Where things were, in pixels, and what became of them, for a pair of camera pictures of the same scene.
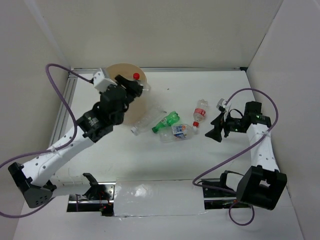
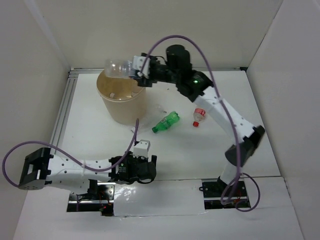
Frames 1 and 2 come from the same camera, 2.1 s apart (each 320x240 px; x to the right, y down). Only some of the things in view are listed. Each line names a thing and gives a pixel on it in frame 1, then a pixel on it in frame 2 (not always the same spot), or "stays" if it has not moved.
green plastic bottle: (170, 120) stays
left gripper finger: (134, 87) → (154, 159)
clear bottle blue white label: (178, 132) → (119, 68)
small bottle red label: (199, 112) stays
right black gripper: (215, 133) → (146, 82)
